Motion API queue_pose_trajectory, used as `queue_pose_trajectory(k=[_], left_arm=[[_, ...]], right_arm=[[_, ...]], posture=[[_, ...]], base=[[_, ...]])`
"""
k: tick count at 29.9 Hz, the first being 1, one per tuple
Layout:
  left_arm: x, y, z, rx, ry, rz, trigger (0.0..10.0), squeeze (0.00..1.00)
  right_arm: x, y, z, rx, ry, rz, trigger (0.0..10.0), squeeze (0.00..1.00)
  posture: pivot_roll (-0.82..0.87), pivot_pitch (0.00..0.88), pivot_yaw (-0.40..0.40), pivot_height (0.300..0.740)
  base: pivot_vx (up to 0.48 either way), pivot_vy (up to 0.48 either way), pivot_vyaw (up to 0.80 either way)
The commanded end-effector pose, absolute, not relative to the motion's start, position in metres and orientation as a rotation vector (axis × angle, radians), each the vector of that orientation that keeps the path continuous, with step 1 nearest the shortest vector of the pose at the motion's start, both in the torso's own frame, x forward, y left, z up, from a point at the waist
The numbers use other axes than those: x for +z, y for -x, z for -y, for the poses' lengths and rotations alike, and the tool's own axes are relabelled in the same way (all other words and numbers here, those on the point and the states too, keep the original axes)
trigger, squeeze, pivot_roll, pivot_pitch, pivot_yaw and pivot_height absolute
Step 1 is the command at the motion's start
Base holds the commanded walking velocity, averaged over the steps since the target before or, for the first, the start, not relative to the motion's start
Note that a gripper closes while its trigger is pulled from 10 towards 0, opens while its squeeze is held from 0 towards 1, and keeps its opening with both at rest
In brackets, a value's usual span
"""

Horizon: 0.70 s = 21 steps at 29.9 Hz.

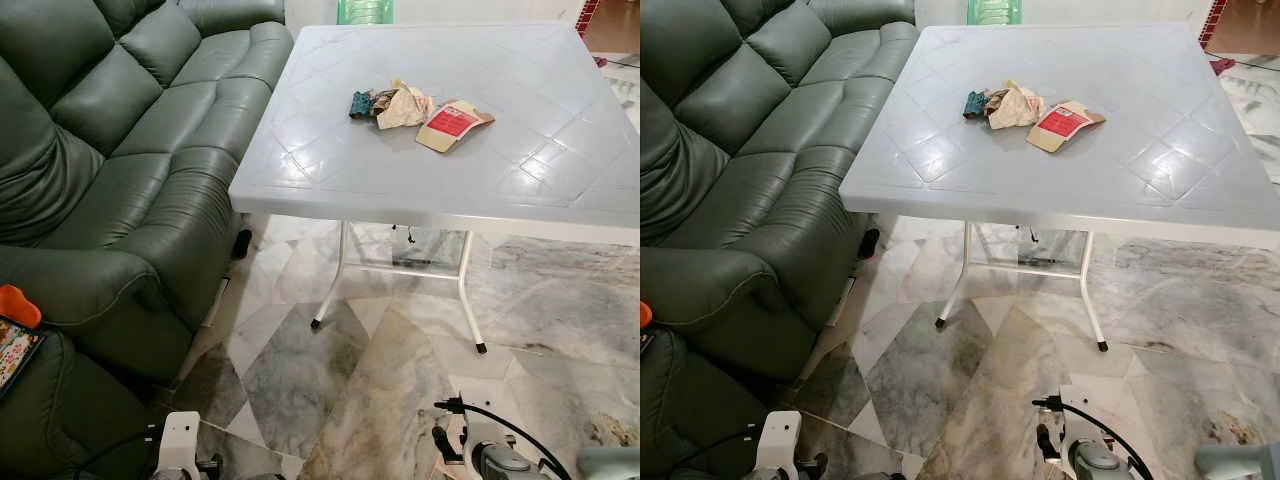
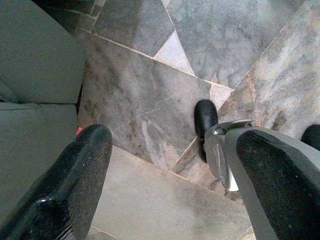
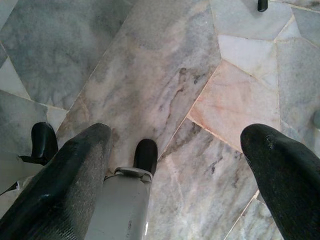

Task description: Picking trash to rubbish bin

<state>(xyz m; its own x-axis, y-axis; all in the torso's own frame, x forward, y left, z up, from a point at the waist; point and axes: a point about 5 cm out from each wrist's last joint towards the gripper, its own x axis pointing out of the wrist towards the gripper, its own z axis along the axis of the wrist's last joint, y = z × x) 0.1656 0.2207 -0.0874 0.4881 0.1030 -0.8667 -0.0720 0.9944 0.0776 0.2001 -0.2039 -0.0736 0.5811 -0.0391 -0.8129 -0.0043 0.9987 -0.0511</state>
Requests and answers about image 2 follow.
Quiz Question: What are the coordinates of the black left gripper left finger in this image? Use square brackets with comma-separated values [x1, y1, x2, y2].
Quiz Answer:
[0, 123, 114, 240]

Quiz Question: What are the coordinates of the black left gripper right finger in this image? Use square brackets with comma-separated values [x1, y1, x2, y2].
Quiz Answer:
[235, 129, 320, 240]

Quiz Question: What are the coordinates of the black robot foot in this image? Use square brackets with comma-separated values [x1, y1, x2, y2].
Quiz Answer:
[300, 124, 320, 152]
[194, 99, 220, 164]

